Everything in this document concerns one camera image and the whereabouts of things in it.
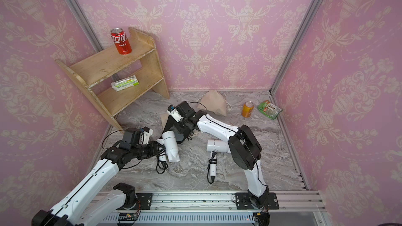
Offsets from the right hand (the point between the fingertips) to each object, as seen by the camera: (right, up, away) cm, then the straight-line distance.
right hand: (176, 124), depth 88 cm
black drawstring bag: (+2, -4, -6) cm, 8 cm away
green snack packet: (+61, +8, +20) cm, 65 cm away
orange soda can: (+43, +9, +12) cm, 46 cm away
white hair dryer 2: (+21, -12, -1) cm, 24 cm away
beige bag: (-12, +2, +18) cm, 22 cm away
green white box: (-31, +24, +3) cm, 39 cm away
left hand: (-5, -11, -10) cm, 16 cm away
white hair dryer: (-3, -11, -9) cm, 14 cm away
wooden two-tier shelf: (-36, +25, 0) cm, 44 cm away
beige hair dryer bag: (+22, +14, +20) cm, 33 cm away
